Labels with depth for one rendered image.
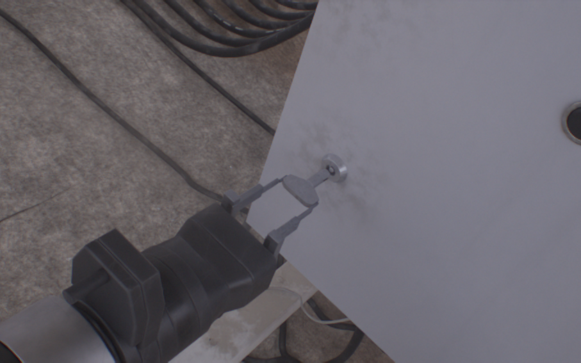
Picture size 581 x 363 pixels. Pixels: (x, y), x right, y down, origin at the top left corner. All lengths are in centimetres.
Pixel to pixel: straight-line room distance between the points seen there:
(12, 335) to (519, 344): 36
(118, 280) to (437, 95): 25
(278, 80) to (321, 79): 140
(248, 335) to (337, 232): 53
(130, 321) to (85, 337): 3
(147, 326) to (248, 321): 71
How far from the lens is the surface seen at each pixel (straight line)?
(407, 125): 52
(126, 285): 40
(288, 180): 56
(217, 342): 110
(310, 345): 143
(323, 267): 66
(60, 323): 44
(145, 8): 207
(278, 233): 51
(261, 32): 194
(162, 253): 48
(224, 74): 192
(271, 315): 115
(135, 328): 41
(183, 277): 47
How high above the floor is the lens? 120
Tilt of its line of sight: 45 degrees down
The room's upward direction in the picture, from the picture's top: 22 degrees clockwise
